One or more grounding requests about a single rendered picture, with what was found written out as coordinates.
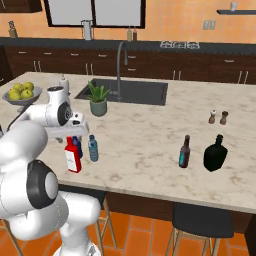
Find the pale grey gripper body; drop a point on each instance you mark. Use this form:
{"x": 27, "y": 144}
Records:
{"x": 66, "y": 130}

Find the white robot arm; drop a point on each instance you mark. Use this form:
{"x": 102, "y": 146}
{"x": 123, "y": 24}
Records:
{"x": 20, "y": 190}

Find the red plastic bottle white label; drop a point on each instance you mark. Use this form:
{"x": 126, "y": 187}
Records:
{"x": 73, "y": 160}

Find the clear plastic water bottle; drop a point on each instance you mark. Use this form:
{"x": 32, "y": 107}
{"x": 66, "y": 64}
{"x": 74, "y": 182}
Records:
{"x": 93, "y": 150}

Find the green plant in grey pot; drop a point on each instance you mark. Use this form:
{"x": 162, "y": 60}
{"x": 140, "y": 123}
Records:
{"x": 98, "y": 105}

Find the white soap dispenser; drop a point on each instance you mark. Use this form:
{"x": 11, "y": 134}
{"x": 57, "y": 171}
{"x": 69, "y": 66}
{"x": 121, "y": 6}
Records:
{"x": 64, "y": 85}

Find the green apple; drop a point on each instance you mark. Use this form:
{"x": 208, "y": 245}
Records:
{"x": 14, "y": 96}
{"x": 27, "y": 94}
{"x": 17, "y": 88}
{"x": 28, "y": 86}

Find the grey fruit bowl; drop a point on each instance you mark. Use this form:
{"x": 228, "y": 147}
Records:
{"x": 20, "y": 101}

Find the grey curved tap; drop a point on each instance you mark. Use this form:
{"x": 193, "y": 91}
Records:
{"x": 118, "y": 66}

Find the dark sink basin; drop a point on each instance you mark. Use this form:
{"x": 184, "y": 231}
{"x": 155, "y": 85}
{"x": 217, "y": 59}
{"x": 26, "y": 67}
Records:
{"x": 140, "y": 91}

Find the black-seated wooden stool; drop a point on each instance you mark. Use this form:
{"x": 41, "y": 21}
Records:
{"x": 10, "y": 238}
{"x": 203, "y": 221}
{"x": 108, "y": 220}

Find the grey metal pitcher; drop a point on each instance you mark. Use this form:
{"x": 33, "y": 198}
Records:
{"x": 87, "y": 30}

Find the wooden knife block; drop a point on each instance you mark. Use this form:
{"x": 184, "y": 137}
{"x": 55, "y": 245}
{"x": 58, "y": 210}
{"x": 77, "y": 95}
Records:
{"x": 12, "y": 30}

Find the pale oil bottle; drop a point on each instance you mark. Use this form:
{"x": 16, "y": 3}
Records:
{"x": 129, "y": 35}

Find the brown sauce bottle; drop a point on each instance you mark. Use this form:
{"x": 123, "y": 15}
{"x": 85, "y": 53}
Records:
{"x": 135, "y": 34}

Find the brown glass beer bottle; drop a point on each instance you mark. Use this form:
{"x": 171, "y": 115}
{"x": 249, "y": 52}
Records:
{"x": 184, "y": 155}

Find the black-framed window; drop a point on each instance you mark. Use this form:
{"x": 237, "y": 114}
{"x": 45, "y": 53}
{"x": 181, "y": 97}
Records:
{"x": 95, "y": 12}

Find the dark brown base cupboards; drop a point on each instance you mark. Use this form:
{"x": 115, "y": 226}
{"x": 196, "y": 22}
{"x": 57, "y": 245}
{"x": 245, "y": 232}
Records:
{"x": 186, "y": 65}

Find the grey hob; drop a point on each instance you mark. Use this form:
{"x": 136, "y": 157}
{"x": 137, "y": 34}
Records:
{"x": 180, "y": 44}

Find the white-topped salt shaker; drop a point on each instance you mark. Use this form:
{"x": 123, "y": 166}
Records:
{"x": 212, "y": 118}

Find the black squat glass bottle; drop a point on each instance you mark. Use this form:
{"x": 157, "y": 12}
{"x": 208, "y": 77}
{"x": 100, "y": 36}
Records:
{"x": 215, "y": 156}

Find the brown pepper shaker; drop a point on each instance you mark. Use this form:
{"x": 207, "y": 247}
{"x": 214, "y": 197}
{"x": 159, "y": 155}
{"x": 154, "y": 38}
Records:
{"x": 224, "y": 118}

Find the grey cup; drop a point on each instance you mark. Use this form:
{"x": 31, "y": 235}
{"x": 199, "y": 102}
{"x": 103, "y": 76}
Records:
{"x": 233, "y": 6}

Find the dark brown wall cupboard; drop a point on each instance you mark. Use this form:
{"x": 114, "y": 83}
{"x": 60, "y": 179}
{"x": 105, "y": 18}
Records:
{"x": 20, "y": 5}

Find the grey wall socket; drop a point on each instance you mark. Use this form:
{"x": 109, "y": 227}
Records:
{"x": 209, "y": 25}

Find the dark wall shelf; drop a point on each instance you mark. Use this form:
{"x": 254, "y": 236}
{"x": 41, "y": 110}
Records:
{"x": 236, "y": 12}

